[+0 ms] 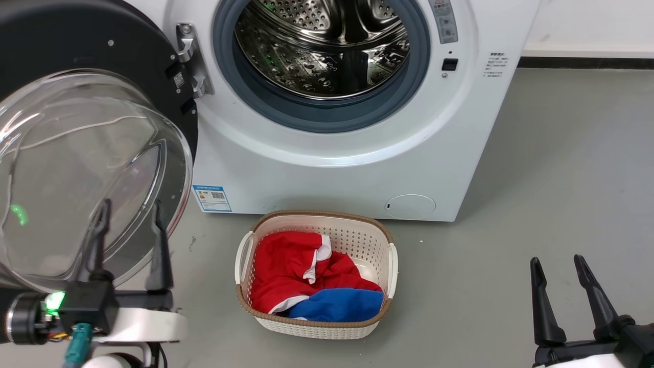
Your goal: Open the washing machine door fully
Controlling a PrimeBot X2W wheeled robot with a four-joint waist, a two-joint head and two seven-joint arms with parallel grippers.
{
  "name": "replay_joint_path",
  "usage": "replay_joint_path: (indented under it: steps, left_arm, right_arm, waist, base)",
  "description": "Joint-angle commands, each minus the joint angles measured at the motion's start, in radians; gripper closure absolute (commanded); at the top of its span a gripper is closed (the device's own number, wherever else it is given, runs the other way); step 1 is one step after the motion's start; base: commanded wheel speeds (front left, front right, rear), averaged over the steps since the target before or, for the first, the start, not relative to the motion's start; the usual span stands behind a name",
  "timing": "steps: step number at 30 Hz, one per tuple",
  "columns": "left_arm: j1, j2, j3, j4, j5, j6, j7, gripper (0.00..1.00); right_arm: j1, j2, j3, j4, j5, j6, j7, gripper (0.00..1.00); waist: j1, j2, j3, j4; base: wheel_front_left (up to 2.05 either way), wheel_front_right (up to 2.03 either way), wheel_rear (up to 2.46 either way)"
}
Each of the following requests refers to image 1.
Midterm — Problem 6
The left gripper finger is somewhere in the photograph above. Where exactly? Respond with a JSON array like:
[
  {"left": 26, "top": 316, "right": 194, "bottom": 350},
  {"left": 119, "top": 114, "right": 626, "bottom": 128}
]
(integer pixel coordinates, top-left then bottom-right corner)
[
  {"left": 77, "top": 199, "right": 116, "bottom": 283},
  {"left": 145, "top": 200, "right": 175, "bottom": 292}
]

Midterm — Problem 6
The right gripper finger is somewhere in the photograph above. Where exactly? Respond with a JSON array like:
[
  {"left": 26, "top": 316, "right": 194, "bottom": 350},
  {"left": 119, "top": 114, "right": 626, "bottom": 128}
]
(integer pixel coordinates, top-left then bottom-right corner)
[
  {"left": 530, "top": 257, "right": 567, "bottom": 347},
  {"left": 574, "top": 255, "right": 635, "bottom": 342}
]

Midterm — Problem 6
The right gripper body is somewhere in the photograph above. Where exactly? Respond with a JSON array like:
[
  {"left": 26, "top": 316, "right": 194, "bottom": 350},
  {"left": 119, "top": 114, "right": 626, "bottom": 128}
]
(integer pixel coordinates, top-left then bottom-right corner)
[{"left": 532, "top": 322, "right": 654, "bottom": 368}]

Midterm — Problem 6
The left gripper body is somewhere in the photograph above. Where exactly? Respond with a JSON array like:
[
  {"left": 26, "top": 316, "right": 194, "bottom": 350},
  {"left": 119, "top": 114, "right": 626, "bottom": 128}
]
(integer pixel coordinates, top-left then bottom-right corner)
[{"left": 92, "top": 290, "right": 188, "bottom": 344}]

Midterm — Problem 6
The black round glass washer door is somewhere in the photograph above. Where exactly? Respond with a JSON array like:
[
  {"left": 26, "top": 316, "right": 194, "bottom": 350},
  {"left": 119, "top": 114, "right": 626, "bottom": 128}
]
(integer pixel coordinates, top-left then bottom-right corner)
[{"left": 0, "top": 0, "right": 200, "bottom": 294}]

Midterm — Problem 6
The white front-load washing machine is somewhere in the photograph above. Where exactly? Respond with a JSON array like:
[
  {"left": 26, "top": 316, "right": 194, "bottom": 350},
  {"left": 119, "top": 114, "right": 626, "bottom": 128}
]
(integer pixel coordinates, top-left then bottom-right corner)
[{"left": 123, "top": 0, "right": 542, "bottom": 223}]

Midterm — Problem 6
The silver metal door hinge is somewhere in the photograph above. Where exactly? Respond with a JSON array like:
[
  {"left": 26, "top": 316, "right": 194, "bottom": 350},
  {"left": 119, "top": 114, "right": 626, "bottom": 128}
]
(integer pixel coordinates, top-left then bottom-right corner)
[{"left": 175, "top": 23, "right": 215, "bottom": 99}]

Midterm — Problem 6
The blue energy label sticker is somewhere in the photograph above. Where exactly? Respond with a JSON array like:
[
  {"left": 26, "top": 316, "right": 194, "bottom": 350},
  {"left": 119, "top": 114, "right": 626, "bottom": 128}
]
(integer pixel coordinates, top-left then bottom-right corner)
[{"left": 193, "top": 185, "right": 232, "bottom": 213}]

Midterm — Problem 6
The red and white garment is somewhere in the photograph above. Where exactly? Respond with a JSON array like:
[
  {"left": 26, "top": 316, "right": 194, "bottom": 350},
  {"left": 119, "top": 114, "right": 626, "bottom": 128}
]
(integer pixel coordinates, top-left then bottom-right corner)
[{"left": 250, "top": 231, "right": 383, "bottom": 314}]

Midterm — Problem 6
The round white filter cover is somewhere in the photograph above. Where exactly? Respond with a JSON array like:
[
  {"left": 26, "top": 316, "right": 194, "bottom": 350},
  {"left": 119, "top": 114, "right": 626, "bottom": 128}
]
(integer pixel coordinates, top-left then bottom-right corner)
[{"left": 385, "top": 194, "right": 436, "bottom": 220}]

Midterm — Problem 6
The blue garment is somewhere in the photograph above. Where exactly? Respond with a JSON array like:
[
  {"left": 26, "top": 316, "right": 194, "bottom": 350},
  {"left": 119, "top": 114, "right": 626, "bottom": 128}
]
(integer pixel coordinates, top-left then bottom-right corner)
[{"left": 288, "top": 288, "right": 384, "bottom": 323}]

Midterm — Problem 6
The white perforated laundry basket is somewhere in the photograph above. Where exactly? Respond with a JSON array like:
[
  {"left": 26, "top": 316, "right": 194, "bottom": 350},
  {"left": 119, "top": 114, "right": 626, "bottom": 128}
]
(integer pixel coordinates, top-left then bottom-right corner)
[{"left": 235, "top": 210, "right": 399, "bottom": 340}]

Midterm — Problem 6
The teal cable connector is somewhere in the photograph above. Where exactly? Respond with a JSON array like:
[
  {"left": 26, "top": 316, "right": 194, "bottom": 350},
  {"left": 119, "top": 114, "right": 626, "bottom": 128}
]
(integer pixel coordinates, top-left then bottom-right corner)
[{"left": 64, "top": 323, "right": 94, "bottom": 368}]

